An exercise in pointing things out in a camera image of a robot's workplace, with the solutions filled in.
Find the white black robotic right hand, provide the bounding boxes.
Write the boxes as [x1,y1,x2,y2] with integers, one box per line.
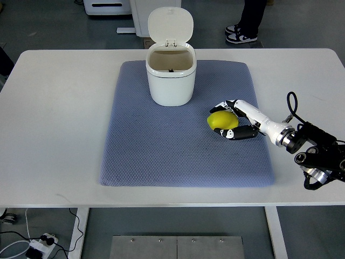
[210,99,294,146]

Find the yellow lemon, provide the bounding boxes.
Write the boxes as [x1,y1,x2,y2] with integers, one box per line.
[207,111,239,130]

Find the white trash bin open lid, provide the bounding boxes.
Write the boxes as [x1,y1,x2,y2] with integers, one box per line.
[146,7,197,106]

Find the white table leg right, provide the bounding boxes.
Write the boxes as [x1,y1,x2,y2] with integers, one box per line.
[265,206,288,259]

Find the black white sneaker front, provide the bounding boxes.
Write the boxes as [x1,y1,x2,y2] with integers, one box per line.
[226,33,258,44]

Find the black white sneaker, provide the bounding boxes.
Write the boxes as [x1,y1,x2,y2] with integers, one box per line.
[225,24,240,34]
[226,33,258,44]

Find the black white sneaker rear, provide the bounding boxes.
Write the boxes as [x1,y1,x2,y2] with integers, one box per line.
[225,24,240,34]

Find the standing person dark trousers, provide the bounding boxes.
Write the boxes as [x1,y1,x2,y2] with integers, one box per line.
[238,0,267,38]

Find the blue textured cushion mat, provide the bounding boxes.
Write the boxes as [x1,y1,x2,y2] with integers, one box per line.
[99,60,274,188]

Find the white cabinet with foot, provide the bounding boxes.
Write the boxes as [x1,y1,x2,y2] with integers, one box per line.
[116,0,182,37]

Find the white appliance with slot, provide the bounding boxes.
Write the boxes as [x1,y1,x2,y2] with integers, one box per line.
[83,0,132,16]

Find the white power strip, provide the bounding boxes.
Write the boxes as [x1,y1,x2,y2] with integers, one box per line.
[25,233,58,259]

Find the person in black clothes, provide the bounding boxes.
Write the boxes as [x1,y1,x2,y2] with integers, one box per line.
[0,47,14,77]

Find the metal base plate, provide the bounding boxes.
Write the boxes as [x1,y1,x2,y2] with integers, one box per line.
[110,236,245,258]

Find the black power cable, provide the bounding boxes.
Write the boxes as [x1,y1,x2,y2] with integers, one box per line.
[0,207,84,259]

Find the white cable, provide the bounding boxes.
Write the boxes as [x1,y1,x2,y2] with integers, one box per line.
[0,207,35,259]

